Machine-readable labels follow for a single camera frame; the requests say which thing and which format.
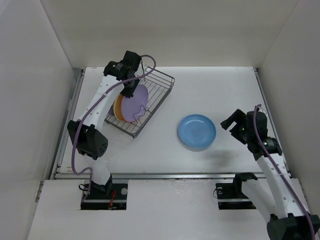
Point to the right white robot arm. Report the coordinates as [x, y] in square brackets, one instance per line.
[285, 215]

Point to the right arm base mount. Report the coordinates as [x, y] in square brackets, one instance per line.
[241, 196]

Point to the blue plate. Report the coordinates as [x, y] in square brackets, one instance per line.
[196, 131]

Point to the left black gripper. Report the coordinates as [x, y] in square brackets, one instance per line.
[129, 93]

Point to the orange plate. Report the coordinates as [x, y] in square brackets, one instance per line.
[119, 108]

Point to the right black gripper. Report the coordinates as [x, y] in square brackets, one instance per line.
[239, 116]

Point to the grey wire dish rack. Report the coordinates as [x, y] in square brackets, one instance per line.
[159, 85]

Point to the yellow plate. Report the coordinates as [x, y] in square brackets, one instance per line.
[115, 105]

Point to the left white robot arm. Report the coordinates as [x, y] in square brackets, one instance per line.
[89, 144]

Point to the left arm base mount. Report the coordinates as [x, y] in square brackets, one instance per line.
[98, 200]

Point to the light purple plate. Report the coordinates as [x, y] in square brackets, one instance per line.
[134, 107]

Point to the rear purple plate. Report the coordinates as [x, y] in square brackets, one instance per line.
[111, 111]

